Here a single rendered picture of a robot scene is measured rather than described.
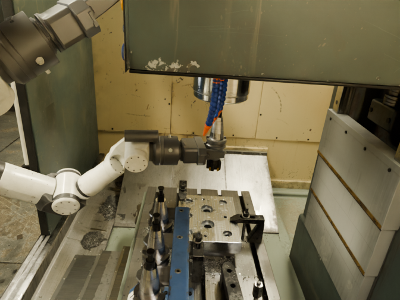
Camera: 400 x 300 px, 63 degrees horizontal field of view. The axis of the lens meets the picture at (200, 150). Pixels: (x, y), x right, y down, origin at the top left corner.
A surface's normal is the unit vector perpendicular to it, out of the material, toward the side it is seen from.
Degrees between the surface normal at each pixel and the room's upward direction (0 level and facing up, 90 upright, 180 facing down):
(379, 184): 90
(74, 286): 8
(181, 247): 0
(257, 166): 24
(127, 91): 90
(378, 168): 90
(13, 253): 0
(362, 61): 90
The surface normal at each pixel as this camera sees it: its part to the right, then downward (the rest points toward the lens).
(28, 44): 0.43, 0.25
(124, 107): 0.02, 0.42
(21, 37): 0.29, 0.03
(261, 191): 0.07, -0.66
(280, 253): 0.07, -0.91
